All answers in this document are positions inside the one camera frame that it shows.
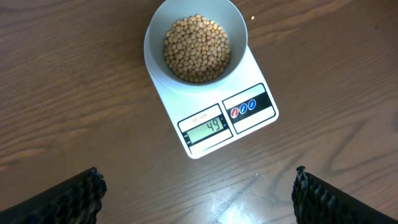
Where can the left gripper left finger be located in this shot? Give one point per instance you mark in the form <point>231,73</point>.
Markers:
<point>76,200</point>

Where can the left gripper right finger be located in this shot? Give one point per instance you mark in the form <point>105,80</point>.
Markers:
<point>316,201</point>

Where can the white digital kitchen scale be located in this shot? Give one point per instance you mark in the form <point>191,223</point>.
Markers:
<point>208,117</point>

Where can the soybeans in bowl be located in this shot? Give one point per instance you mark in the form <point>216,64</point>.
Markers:
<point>197,49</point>

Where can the grey round bowl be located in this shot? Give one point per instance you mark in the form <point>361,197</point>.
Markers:
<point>224,12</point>

